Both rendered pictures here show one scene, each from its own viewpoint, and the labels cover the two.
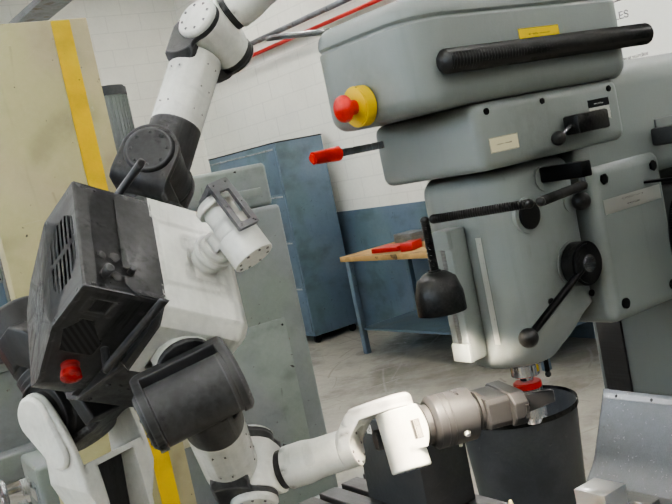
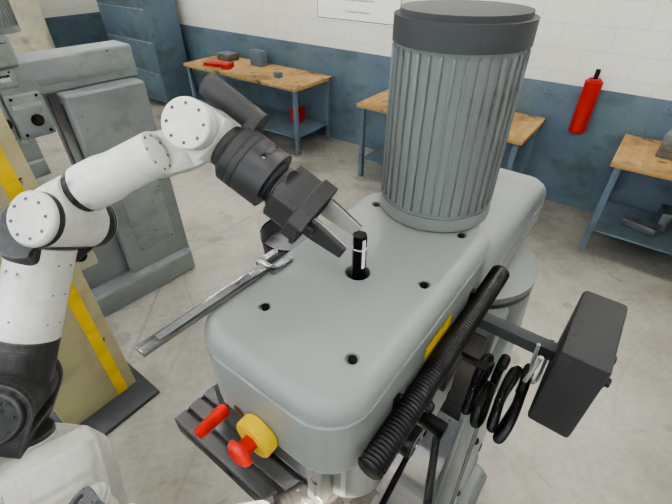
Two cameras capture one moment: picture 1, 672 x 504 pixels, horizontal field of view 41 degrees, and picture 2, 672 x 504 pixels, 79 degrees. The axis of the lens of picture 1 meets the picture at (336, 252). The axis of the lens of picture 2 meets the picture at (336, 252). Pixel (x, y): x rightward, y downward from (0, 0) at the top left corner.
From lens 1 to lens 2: 1.19 m
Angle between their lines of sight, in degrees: 36
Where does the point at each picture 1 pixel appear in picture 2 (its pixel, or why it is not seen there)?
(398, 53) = (315, 445)
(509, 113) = not seen: hidden behind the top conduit
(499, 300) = (351, 484)
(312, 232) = (164, 37)
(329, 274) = (176, 66)
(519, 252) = not seen: hidden behind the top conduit
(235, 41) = (92, 231)
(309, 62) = not seen: outside the picture
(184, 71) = (26, 285)
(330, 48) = (222, 360)
